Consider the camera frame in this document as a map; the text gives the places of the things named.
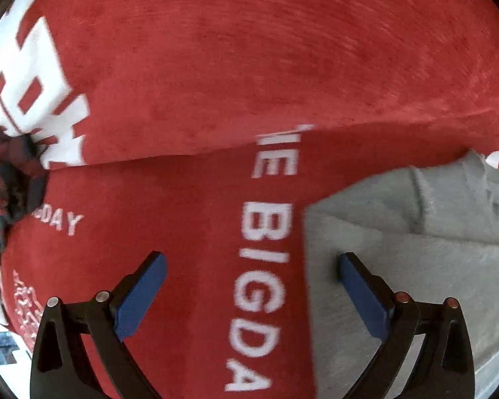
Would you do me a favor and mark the grey fleece garment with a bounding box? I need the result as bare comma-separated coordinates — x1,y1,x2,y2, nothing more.
303,150,499,399

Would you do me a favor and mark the dark red black cloth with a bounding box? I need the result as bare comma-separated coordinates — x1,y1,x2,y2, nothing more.
0,130,49,255

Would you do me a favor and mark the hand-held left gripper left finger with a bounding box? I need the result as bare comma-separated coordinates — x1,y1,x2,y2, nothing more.
30,251,168,399

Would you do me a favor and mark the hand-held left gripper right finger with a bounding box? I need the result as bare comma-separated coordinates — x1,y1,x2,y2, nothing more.
338,252,475,399

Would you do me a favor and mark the blue printed object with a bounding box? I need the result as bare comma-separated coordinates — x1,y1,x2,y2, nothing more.
0,332,21,366

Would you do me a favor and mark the red printed blanket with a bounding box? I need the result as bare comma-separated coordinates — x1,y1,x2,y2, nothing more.
0,0,499,399

